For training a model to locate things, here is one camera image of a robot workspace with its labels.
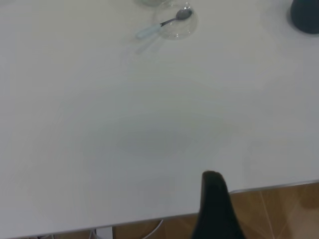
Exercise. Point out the white table leg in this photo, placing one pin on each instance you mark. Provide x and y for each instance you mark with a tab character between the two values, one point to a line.
104	233

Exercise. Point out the clear glass jar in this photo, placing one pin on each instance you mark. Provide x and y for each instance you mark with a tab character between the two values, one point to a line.
149	2

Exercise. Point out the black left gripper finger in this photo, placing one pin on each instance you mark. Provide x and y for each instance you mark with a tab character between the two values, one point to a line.
214	211

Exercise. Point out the clear glass dish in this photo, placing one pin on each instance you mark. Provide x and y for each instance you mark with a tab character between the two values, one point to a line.
184	31

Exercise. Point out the dark grey ceramic mug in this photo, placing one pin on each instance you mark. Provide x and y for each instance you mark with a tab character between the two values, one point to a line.
305	17

